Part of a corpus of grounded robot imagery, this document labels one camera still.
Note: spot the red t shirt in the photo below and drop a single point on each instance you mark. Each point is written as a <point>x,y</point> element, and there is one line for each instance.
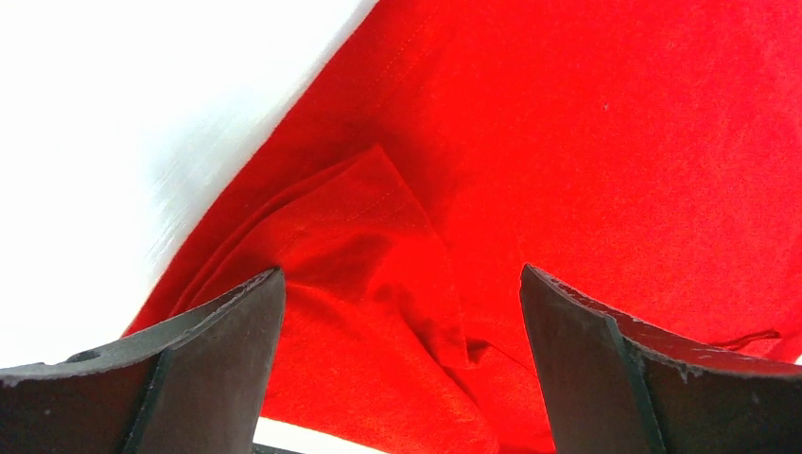
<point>646,152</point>

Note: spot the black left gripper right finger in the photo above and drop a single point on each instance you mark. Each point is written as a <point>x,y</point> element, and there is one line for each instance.
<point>615,384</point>

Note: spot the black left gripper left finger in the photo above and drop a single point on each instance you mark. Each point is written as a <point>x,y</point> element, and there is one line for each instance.
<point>194,383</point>

